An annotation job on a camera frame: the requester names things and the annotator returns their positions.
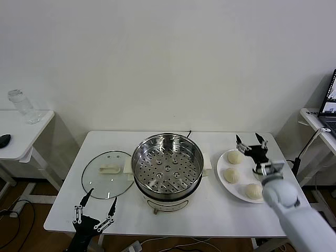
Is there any white steamed baozi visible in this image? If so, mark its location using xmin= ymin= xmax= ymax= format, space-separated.
xmin=244 ymin=183 xmax=265 ymax=202
xmin=226 ymin=149 xmax=245 ymax=165
xmin=223 ymin=167 xmax=240 ymax=184

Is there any black floor cable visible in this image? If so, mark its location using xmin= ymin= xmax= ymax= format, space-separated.
xmin=0 ymin=201 xmax=35 ymax=252

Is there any black computer mouse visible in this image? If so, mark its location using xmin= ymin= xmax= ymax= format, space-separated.
xmin=0 ymin=133 xmax=12 ymax=149

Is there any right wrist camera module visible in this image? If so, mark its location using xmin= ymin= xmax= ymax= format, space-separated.
xmin=259 ymin=161 xmax=285 ymax=176

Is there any steel steamer pot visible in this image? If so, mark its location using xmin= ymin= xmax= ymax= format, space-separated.
xmin=123 ymin=153 xmax=213 ymax=216

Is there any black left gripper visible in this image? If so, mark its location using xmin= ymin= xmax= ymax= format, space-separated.
xmin=68 ymin=187 xmax=118 ymax=252

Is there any glass lid with cream handle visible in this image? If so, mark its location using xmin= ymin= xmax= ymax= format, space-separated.
xmin=81 ymin=150 xmax=134 ymax=201

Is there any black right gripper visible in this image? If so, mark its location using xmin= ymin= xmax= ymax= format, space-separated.
xmin=235 ymin=132 xmax=271 ymax=165

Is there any white side table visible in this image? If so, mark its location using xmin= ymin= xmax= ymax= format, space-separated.
xmin=299 ymin=107 xmax=336 ymax=226
xmin=0 ymin=109 xmax=62 ymax=208

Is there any white round plate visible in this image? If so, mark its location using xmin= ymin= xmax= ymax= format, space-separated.
xmin=216 ymin=149 xmax=283 ymax=204

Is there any open dark laptop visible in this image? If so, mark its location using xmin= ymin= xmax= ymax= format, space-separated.
xmin=317 ymin=68 xmax=336 ymax=139

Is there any clear plastic water bottle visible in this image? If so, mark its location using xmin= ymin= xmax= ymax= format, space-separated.
xmin=7 ymin=89 xmax=40 ymax=125

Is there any white laptop cable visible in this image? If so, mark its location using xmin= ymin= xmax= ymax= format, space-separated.
xmin=298 ymin=127 xmax=331 ymax=158

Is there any white floor cable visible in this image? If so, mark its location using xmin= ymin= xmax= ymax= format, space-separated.
xmin=140 ymin=237 xmax=211 ymax=250

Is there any white floor power strip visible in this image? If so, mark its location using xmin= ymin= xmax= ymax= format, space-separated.
xmin=123 ymin=240 xmax=144 ymax=252

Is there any perforated steel steamer basket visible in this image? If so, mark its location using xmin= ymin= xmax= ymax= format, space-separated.
xmin=130 ymin=133 xmax=204 ymax=197

